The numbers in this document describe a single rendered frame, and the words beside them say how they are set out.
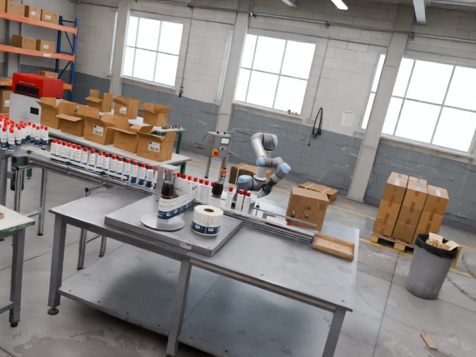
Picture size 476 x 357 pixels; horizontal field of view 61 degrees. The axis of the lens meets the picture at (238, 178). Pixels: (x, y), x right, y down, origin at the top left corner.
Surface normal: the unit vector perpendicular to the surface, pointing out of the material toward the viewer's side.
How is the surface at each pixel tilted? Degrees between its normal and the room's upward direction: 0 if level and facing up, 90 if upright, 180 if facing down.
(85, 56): 90
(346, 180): 90
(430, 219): 89
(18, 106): 90
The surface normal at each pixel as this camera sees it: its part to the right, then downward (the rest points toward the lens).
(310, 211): -0.12, 0.23
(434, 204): -0.40, 0.16
